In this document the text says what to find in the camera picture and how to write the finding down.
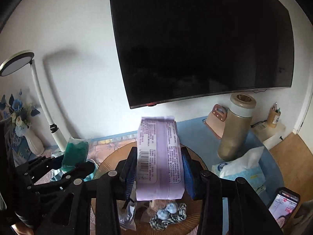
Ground brown pen holder cup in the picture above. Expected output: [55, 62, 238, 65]
[266, 102, 281, 128]

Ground checkered scrunchie with pompoms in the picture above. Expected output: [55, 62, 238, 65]
[149, 202, 187, 231]

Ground blue cover book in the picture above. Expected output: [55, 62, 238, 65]
[12, 134, 32, 167]

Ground gold thermos bottle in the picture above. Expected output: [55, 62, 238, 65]
[218, 93, 256, 161]

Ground green wet wipes pack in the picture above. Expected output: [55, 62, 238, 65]
[61, 137, 89, 173]

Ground white blue tissue pack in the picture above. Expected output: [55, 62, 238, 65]
[211, 146, 266, 194]

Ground black wall television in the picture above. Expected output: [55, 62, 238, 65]
[110, 0, 294, 108]

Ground blue artificial flowers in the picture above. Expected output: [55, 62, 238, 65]
[1, 89, 40, 137]

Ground white desk lamp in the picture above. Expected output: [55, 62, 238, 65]
[1, 50, 67, 152]

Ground purple tissue pack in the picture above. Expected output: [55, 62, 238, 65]
[136, 116, 185, 201]

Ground smartphone with lit screen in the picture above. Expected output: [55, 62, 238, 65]
[268, 187, 300, 229]

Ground white ribbed vase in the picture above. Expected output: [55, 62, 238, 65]
[23, 128, 45, 156]

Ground golden wicker bowl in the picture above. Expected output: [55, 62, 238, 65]
[94, 140, 202, 234]

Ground pink embossed table mat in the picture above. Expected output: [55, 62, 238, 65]
[35, 134, 137, 185]

